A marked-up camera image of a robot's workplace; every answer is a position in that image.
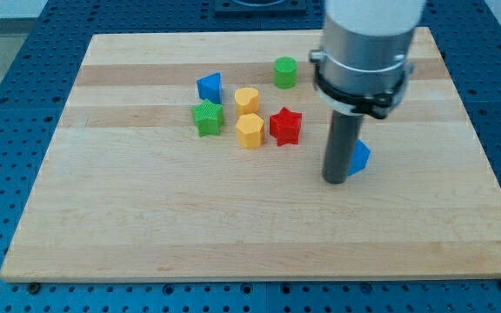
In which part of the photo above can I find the yellow hexagon block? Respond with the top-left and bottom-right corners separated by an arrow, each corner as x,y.
236,113 -> 264,149

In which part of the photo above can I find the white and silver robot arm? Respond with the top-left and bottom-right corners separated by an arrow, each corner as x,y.
309,0 -> 425,119

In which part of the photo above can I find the blue triangle block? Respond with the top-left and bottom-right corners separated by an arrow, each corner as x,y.
197,72 -> 223,104

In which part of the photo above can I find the wooden board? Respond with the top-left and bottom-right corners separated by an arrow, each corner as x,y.
0,28 -> 501,283

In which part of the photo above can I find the green cylinder block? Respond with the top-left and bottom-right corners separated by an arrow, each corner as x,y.
273,57 -> 298,90

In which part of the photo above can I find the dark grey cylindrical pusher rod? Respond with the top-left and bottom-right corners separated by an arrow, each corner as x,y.
322,111 -> 363,184

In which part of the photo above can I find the green star block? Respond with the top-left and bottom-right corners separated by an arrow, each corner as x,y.
191,99 -> 224,137

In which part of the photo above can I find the red star block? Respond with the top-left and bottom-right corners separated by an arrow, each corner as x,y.
270,107 -> 302,146

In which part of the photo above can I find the blue cube block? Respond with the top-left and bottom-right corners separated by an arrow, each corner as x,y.
348,140 -> 371,176

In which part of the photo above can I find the yellow heart block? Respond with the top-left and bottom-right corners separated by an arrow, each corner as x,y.
234,87 -> 260,116

